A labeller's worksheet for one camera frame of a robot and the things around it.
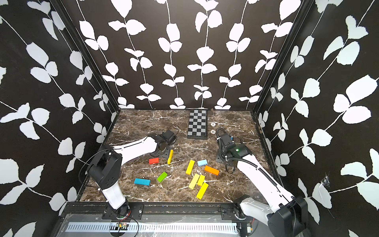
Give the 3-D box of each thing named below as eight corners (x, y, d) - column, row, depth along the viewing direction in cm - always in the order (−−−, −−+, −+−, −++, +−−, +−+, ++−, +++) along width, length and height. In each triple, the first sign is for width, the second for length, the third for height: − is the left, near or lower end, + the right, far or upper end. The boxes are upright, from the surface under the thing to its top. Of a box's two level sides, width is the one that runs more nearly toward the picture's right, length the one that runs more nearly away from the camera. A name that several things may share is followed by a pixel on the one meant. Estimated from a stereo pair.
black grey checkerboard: (187, 138, 105) (187, 136, 103) (188, 112, 122) (188, 109, 120) (208, 139, 105) (208, 136, 103) (206, 112, 123) (206, 109, 120)
